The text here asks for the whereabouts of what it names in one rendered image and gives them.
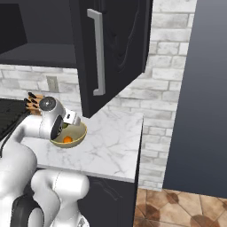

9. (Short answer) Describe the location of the black hob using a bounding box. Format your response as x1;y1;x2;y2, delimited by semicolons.
0;98;31;142

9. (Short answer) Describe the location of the black base cabinet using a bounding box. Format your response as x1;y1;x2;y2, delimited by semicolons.
77;175;140;227

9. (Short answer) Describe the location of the grey cabinet door handle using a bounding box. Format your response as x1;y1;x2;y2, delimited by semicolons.
86;8;106;97

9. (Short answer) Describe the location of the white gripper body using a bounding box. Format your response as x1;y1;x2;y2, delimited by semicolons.
67;109;82;127

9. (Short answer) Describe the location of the wooden knife block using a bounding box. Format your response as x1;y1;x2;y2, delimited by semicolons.
23;91;45;116

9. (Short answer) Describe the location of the black cabinet door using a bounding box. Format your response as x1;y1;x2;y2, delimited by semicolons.
68;0;154;119

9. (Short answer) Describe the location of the orange tangerine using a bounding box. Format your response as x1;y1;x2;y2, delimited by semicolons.
62;135;74;145

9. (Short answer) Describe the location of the beige bowl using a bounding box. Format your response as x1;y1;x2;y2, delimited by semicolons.
49;121;89;149

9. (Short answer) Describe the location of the black wall cabinet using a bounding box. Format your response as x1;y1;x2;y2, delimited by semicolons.
0;0;78;69

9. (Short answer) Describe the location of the grey wall outlet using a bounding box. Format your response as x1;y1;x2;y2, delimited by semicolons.
45;75;59;93

